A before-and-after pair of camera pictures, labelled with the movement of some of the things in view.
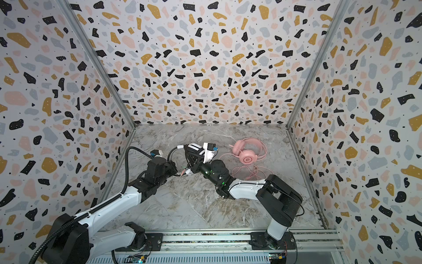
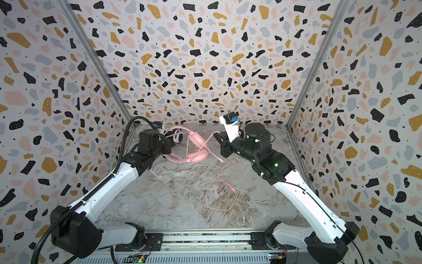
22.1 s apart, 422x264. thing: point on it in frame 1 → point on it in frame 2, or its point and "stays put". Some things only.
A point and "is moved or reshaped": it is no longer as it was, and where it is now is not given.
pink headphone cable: x=247 y=171 → x=218 y=177
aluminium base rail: x=322 y=246 stays put
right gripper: x=191 y=155 → x=226 y=143
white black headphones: x=193 y=154 → x=176 y=135
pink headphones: x=250 y=150 is moved or reshaped
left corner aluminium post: x=67 y=9 stays put
